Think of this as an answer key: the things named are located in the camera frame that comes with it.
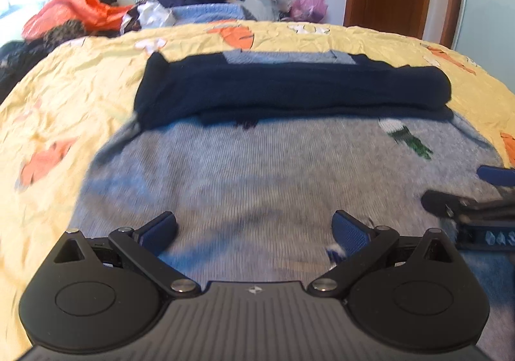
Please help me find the orange plastic bag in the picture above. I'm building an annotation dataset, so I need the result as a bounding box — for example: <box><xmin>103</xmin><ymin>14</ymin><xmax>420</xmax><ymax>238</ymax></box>
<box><xmin>22</xmin><ymin>0</ymin><xmax>133</xmax><ymax>40</ymax></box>

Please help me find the grey and navy knit sweater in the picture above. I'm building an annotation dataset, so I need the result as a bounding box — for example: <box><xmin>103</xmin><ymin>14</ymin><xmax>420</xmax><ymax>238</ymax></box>
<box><xmin>70</xmin><ymin>50</ymin><xmax>515</xmax><ymax>361</ymax></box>

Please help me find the frosted glass wardrobe door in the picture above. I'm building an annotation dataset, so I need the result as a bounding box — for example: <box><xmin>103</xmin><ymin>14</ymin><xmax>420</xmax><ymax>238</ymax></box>
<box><xmin>453</xmin><ymin>0</ymin><xmax>515</xmax><ymax>89</ymax></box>

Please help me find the pink plastic bag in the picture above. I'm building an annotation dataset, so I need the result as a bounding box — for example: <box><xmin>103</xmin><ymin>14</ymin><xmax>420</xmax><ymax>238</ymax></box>
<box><xmin>290</xmin><ymin>0</ymin><xmax>327</xmax><ymax>24</ymax></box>

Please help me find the yellow carrot print bedsheet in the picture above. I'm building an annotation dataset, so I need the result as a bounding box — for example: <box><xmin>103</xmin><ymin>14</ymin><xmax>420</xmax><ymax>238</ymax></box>
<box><xmin>1</xmin><ymin>20</ymin><xmax>514</xmax><ymax>360</ymax></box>

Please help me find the white crumpled plastic bag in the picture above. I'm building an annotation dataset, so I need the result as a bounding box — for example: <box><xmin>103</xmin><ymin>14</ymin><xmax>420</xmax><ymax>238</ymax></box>
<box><xmin>120</xmin><ymin>2</ymin><xmax>176</xmax><ymax>35</ymax></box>

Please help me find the light blue quilted blanket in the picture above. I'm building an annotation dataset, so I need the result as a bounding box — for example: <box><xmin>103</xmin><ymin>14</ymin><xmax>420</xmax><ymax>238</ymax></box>
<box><xmin>171</xmin><ymin>4</ymin><xmax>246</xmax><ymax>25</ymax></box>

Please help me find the leopard print garment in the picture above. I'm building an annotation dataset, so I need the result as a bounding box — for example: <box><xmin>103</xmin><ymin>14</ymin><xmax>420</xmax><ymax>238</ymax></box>
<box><xmin>43</xmin><ymin>19</ymin><xmax>87</xmax><ymax>51</ymax></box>

